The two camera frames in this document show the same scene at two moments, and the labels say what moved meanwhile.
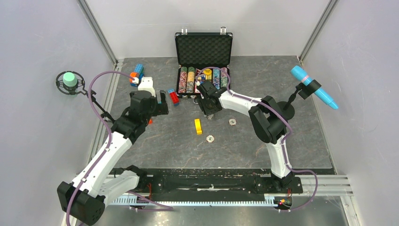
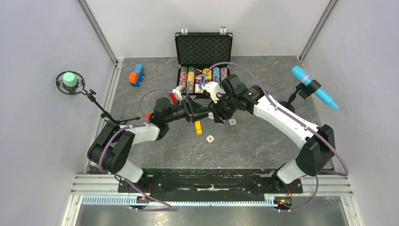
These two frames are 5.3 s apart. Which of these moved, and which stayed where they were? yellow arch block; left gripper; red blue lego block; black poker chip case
Moved: left gripper
Stayed: red blue lego block; black poker chip case; yellow arch block
